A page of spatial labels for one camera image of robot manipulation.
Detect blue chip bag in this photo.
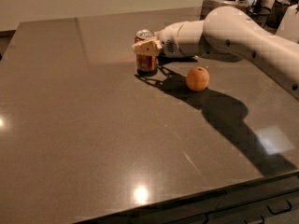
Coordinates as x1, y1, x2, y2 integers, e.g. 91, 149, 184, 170
157, 56, 197, 65

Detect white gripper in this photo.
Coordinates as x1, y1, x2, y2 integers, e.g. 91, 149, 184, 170
132, 21, 185, 58

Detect red coke can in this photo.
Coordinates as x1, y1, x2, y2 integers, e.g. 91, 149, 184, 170
135, 29, 156, 76

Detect dark drawer front with handles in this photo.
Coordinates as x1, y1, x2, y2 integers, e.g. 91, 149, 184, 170
75, 170, 299, 224

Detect orange fruit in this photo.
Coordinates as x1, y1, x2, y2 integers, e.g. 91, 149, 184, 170
186, 66, 209, 91

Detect black wire basket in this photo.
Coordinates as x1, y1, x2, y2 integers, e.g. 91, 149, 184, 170
247, 6, 271, 28

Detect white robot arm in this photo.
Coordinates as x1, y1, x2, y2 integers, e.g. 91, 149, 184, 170
132, 7, 299, 98

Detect steel snack dispenser base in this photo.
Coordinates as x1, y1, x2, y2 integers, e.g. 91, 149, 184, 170
200, 0, 247, 20

